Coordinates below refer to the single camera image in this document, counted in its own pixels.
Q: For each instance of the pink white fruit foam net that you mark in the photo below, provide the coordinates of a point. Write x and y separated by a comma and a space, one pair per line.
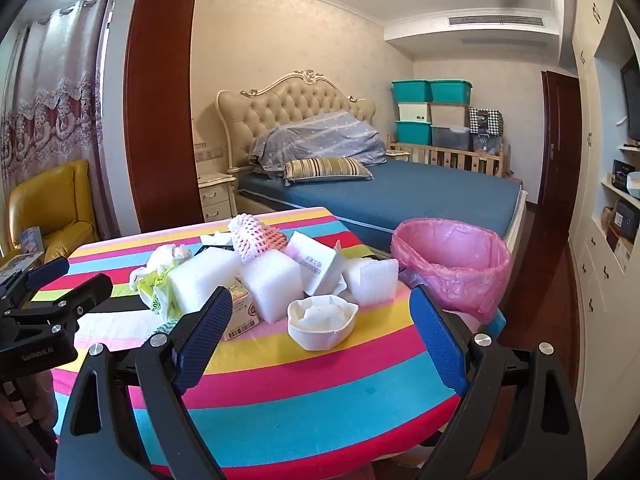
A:
255, 240

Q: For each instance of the grey blue folded quilt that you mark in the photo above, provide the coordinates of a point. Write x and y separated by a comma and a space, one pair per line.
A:
320, 140

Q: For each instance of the yellow armchair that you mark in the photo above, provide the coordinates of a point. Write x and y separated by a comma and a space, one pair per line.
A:
55, 200

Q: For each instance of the white paper scrap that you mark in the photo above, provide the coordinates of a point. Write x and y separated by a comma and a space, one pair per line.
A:
215, 238

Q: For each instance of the wooden crib rail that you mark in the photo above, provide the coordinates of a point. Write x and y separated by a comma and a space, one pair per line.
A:
450, 157

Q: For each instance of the white paper bowl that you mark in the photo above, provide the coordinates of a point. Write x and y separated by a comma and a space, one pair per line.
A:
320, 335

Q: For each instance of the grey clear storage box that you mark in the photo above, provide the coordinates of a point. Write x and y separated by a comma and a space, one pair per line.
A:
450, 137

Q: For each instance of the bed with blue sheet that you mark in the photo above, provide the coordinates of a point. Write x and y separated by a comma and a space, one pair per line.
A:
400, 195

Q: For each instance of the dark bag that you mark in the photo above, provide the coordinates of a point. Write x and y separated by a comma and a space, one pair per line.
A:
485, 144

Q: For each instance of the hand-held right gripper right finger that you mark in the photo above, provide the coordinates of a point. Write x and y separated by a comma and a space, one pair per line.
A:
440, 340

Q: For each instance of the ceiling air vent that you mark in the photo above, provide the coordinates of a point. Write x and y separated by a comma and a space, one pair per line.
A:
495, 21

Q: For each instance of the purple bin with pink liner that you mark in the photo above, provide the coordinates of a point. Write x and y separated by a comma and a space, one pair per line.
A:
450, 280

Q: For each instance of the picture book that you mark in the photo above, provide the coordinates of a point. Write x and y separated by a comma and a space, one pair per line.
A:
31, 239

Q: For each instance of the white paper box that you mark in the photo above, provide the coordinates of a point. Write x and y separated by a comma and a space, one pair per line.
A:
315, 265

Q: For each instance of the yellow carton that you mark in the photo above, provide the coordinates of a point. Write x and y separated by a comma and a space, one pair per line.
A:
245, 310

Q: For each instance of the pink lace curtain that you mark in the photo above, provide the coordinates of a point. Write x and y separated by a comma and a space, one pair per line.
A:
60, 100

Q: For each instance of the beige storage box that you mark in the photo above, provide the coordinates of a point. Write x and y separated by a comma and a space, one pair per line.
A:
450, 115

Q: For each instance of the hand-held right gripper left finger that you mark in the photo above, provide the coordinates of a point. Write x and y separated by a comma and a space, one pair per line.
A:
205, 340

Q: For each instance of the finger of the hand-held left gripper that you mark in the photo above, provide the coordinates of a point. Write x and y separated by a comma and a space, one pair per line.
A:
92, 287
47, 270

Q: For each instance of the beige tufted headboard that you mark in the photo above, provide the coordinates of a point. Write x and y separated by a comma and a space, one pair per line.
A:
280, 105

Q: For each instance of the green white plastic bag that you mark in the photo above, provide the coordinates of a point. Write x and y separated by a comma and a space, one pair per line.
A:
155, 290

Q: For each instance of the teal storage box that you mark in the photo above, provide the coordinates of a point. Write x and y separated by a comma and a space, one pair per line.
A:
412, 91
414, 132
450, 92

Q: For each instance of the black white checkered bag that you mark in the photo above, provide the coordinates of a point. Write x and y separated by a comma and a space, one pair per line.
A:
485, 121

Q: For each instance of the light blue shelf box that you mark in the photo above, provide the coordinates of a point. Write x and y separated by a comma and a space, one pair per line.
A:
635, 184

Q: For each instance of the dark small safe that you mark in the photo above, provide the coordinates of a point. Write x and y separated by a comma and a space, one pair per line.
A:
627, 217

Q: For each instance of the striped pillow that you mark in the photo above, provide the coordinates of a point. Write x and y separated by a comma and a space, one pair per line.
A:
325, 167

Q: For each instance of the white foam block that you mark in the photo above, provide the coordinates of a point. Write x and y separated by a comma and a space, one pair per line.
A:
372, 280
272, 285
200, 270

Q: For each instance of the cream nightstand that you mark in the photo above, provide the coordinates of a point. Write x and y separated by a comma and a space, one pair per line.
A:
216, 195

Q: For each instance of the white storage box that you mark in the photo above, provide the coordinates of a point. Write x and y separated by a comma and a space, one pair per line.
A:
414, 111

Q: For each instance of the cream wall cabinet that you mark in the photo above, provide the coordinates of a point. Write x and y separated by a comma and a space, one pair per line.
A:
600, 285

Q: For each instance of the brown room door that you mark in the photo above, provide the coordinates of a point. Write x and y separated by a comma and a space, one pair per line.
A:
560, 135

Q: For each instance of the black television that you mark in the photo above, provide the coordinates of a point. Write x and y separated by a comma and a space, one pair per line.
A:
632, 95

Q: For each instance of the black shelf box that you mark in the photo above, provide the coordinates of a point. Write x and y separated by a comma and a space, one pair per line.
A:
622, 172

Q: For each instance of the wall socket panel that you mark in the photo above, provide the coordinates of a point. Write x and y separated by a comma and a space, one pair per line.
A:
207, 155

